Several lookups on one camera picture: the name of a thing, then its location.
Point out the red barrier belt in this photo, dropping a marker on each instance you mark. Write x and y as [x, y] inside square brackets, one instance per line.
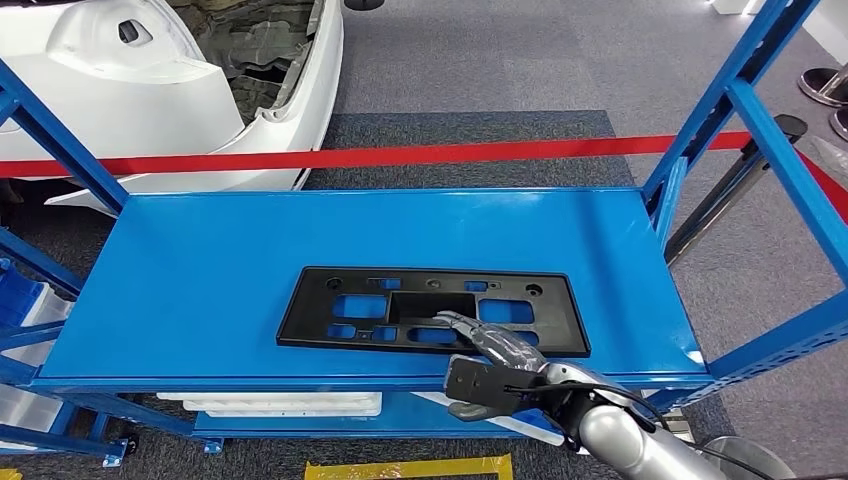
[397, 157]

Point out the stanchion post with black cap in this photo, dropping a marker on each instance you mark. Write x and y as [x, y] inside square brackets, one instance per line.
[729, 192]

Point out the black round stanchion base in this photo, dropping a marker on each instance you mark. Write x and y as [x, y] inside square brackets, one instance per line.
[364, 4]

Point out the white car body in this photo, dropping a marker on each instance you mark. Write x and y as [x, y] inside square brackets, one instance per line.
[132, 99]

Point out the black plastic panel with cutouts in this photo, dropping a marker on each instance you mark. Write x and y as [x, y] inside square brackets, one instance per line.
[305, 324]

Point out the white plastic tray stack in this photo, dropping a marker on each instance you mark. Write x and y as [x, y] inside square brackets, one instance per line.
[53, 318]
[26, 411]

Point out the white box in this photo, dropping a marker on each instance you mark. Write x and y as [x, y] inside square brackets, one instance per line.
[735, 6]

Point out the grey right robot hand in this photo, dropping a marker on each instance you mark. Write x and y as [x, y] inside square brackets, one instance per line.
[503, 344]

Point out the blue metal shelf rack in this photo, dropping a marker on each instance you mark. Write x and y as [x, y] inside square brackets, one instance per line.
[40, 262]
[199, 265]

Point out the chrome stanchion post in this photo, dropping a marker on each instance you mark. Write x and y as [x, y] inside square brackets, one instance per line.
[821, 86]
[841, 126]
[742, 457]

